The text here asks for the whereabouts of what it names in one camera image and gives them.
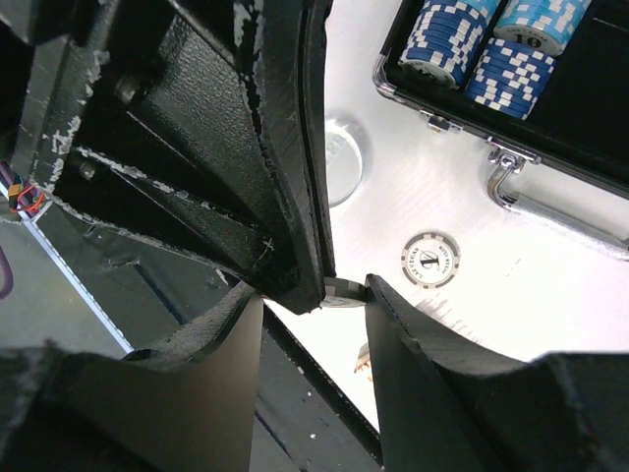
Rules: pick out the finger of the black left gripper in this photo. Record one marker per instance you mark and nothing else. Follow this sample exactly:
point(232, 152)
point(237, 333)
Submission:
point(196, 127)

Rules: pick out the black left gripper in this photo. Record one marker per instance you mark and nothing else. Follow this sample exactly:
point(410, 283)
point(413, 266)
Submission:
point(24, 29)

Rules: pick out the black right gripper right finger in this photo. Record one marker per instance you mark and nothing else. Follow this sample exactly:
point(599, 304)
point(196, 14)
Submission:
point(445, 403)

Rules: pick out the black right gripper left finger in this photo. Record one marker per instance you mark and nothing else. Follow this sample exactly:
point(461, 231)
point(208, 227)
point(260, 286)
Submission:
point(186, 402)

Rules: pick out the red card deck box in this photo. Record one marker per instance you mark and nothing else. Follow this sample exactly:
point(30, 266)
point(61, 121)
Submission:
point(364, 359)

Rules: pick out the grey poker chip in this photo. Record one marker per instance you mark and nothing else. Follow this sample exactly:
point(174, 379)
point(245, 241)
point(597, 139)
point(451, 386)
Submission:
point(430, 260)
point(343, 293)

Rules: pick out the clear dealer button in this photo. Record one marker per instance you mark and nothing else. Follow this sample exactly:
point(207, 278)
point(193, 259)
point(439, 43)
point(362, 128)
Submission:
point(346, 152)

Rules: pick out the dark blue chip stack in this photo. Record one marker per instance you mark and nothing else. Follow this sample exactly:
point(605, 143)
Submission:
point(509, 77)
point(445, 38)

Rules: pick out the black poker chip case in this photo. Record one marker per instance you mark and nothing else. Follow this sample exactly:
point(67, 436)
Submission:
point(579, 125)

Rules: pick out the light blue chip stack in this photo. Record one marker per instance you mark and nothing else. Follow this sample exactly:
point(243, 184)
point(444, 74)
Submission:
point(546, 26)

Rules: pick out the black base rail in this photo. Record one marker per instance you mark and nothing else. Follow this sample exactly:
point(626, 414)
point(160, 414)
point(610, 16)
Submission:
point(305, 413)

